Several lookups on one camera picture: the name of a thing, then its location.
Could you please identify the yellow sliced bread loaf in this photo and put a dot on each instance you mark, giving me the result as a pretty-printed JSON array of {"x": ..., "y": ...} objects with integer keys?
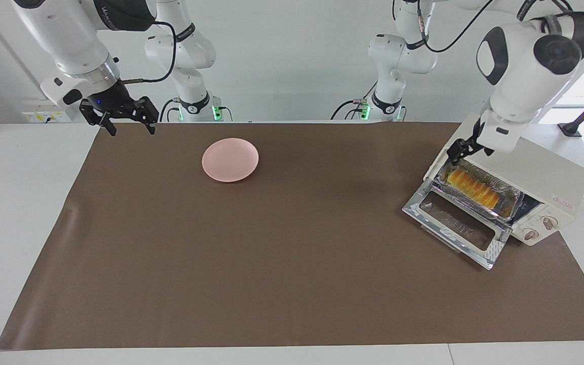
[{"x": 474, "y": 188}]

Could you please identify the rectangular aluminium foil tray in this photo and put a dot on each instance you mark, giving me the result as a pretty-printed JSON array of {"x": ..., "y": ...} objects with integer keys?
[{"x": 510, "y": 197}]

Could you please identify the round pink plate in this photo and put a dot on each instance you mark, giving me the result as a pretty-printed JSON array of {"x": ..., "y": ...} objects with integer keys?
[{"x": 230, "y": 159}]

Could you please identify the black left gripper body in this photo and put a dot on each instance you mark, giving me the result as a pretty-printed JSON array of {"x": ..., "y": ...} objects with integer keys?
[{"x": 467, "y": 146}]

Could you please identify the white wall power outlet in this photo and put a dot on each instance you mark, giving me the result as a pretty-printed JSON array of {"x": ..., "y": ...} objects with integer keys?
[{"x": 36, "y": 116}]

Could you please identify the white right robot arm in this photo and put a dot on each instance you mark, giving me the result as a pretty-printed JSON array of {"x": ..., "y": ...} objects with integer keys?
[{"x": 64, "y": 40}]

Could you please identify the cream oven knob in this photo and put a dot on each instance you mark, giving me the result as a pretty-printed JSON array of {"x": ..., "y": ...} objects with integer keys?
[
  {"x": 548, "y": 221},
  {"x": 530, "y": 234}
]

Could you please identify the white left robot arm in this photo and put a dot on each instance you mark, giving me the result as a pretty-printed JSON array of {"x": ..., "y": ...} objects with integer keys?
[{"x": 530, "y": 66}]

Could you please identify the cream toaster oven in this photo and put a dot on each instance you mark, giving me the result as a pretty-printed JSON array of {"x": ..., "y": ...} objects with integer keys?
[{"x": 550, "y": 172}]

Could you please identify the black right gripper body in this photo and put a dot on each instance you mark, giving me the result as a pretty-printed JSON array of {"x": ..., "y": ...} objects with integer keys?
[{"x": 112, "y": 103}]

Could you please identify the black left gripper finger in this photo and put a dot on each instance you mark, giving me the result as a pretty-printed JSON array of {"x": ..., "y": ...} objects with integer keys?
[
  {"x": 487, "y": 151},
  {"x": 454, "y": 158}
]

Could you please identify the glass oven door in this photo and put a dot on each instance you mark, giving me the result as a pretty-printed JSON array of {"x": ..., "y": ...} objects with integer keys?
[{"x": 424, "y": 210}]

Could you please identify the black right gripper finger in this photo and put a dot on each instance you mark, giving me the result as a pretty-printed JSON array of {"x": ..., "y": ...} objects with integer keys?
[
  {"x": 89, "y": 114},
  {"x": 149, "y": 114}
]

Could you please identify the brown table mat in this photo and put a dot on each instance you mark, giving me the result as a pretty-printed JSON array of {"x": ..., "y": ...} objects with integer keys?
[{"x": 271, "y": 279}]

